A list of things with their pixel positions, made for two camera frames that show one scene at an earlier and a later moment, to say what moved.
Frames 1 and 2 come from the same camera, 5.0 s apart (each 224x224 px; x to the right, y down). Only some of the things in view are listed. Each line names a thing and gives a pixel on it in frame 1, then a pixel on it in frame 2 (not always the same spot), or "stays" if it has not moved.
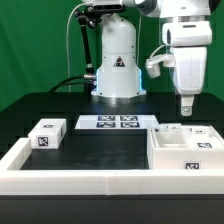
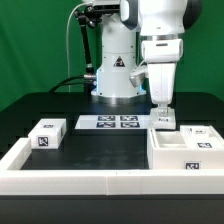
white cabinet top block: (48, 133) stays
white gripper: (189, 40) → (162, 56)
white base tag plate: (114, 122) stays
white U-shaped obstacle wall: (102, 182) stays
